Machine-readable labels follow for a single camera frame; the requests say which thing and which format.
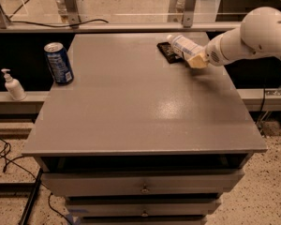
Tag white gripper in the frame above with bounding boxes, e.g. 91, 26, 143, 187
187, 35, 238, 68

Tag blue plastic water bottle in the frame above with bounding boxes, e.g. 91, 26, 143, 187
167, 35, 203, 60

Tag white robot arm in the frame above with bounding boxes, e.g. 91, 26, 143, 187
187, 7, 281, 68

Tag black rxbar chocolate wrapper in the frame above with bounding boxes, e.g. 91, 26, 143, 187
156, 42, 182, 64

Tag white pump lotion bottle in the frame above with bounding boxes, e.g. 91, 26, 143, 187
1, 68, 26, 100

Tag grey drawer cabinet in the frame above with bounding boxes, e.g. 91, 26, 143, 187
23, 33, 266, 225

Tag upper drawer round knob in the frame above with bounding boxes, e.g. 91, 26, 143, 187
140, 187, 149, 194

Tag drawer round knob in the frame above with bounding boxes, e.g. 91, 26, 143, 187
141, 211, 149, 218
140, 187, 149, 194

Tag blue soda can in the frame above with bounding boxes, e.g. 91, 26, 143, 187
44, 42, 74, 85

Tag lower drawer round knob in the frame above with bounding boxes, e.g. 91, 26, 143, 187
141, 211, 149, 218

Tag right metal post bracket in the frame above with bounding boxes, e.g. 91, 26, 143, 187
167, 0, 200, 29

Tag metal post bracket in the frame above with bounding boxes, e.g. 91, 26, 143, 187
55, 0, 81, 28
167, 0, 200, 29

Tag black cable on rail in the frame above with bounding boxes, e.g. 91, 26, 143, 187
8, 18, 110, 29

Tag left metal post bracket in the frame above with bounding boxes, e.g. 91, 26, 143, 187
55, 0, 81, 28

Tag black floor cables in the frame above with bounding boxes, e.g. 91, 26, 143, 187
0, 128, 73, 225

